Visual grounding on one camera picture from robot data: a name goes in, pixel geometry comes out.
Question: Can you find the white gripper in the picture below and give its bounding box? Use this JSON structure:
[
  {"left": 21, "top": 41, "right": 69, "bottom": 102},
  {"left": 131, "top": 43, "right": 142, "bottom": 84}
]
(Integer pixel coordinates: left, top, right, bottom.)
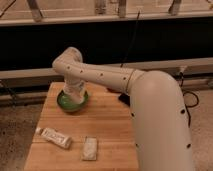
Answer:
[{"left": 63, "top": 77, "right": 86, "bottom": 104}]

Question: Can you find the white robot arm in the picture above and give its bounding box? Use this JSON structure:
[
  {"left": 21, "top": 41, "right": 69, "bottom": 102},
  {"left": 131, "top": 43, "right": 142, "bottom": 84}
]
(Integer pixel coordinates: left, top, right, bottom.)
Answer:
[{"left": 52, "top": 47, "right": 196, "bottom": 171}]

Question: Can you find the green ceramic bowl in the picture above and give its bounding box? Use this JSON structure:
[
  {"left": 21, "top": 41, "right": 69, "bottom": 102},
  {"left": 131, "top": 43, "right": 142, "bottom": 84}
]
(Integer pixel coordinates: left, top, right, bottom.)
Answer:
[{"left": 57, "top": 90, "right": 89, "bottom": 112}]

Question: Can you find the dark red object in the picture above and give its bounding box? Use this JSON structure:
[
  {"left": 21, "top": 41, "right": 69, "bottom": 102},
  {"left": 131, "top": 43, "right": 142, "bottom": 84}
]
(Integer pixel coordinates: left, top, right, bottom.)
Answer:
[{"left": 107, "top": 88, "right": 121, "bottom": 93}]

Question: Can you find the white toothpaste tube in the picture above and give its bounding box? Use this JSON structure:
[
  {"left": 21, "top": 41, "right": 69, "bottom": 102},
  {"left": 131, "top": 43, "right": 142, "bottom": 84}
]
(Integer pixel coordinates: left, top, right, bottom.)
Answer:
[{"left": 35, "top": 127, "right": 72, "bottom": 149}]

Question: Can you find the wooden cutting board table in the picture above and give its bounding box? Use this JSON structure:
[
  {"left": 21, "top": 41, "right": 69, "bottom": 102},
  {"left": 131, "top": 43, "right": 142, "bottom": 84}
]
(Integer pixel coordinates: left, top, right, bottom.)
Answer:
[{"left": 24, "top": 82, "right": 138, "bottom": 171}]

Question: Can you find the black hanging cable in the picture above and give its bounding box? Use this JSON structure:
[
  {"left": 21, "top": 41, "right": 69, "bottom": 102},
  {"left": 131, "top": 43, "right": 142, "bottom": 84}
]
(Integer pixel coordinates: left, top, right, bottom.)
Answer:
[{"left": 119, "top": 9, "right": 142, "bottom": 69}]

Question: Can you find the black floor cable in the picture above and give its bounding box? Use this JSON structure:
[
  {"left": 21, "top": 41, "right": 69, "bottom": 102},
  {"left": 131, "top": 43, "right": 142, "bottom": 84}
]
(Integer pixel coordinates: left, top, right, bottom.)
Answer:
[{"left": 178, "top": 71, "right": 200, "bottom": 128}]

